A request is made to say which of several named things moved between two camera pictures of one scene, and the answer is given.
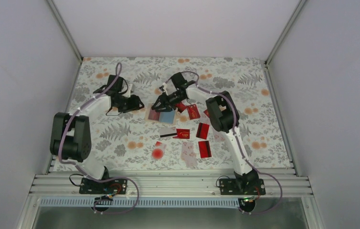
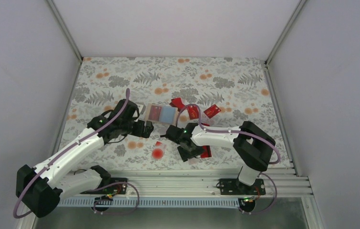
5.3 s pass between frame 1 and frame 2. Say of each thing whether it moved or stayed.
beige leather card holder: stayed
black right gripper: moved
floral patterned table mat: stayed
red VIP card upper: stayed
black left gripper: moved
